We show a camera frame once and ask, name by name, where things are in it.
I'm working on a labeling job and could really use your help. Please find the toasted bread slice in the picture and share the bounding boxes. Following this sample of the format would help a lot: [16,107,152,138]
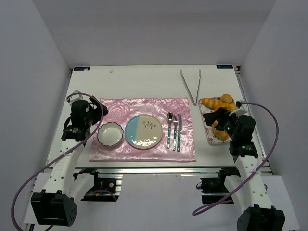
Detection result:
[211,121,229,141]

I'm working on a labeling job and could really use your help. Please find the round bread bun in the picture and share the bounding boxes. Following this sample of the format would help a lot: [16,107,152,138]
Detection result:
[220,94,234,104]

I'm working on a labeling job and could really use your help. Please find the left blue table label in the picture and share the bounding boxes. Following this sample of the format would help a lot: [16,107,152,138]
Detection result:
[73,67,90,71]

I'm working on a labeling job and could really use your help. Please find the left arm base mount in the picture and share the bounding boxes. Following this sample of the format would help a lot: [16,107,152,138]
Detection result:
[73,168,121,202]

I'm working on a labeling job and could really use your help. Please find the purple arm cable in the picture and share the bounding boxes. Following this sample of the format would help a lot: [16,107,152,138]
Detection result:
[11,94,105,231]
[192,102,279,217]

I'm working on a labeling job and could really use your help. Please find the metal tongs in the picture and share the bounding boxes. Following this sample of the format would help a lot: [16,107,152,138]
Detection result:
[180,69,202,106]

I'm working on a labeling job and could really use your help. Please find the striped long bread roll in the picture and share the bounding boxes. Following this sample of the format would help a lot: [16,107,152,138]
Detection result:
[201,98,223,110]

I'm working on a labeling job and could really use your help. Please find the teal handled spoon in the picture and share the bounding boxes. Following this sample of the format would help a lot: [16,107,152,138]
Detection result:
[167,112,174,149]

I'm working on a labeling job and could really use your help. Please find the teal handled fork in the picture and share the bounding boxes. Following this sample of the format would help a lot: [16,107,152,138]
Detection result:
[173,113,179,151]

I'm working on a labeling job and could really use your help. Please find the right blue table label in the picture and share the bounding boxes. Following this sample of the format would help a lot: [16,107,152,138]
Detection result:
[216,65,233,69]

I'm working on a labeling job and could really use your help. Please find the blue and cream plate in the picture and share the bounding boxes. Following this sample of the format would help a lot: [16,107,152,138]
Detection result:
[125,114,163,150]

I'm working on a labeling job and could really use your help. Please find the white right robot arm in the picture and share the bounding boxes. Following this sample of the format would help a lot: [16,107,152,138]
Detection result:
[203,108,285,231]

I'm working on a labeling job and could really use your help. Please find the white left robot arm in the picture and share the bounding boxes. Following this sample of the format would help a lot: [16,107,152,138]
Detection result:
[30,93,108,227]

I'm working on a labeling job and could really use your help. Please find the blue table label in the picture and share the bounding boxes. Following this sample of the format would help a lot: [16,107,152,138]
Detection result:
[216,65,233,69]
[73,67,90,71]

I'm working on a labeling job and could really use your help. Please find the floral rectangular tray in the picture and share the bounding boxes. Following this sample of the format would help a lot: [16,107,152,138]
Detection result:
[199,97,230,145]

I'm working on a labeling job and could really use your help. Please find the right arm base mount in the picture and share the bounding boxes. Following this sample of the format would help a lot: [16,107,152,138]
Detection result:
[196,167,240,205]

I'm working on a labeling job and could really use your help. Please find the teal handled knife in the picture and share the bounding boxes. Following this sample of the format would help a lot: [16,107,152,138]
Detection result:
[177,114,182,152]

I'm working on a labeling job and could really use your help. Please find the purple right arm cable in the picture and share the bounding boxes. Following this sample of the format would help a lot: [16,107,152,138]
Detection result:
[192,102,279,217]

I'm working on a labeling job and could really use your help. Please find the pink satin placemat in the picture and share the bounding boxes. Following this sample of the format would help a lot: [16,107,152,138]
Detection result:
[90,98,196,162]

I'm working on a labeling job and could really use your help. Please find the white scalloped bowl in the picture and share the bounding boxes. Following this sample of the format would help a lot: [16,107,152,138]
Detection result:
[97,122,124,147]

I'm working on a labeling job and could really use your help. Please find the glazed donut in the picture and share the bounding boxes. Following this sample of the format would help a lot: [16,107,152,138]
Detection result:
[220,103,236,112]

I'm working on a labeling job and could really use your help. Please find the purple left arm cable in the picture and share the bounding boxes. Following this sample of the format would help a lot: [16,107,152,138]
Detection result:
[11,94,105,231]

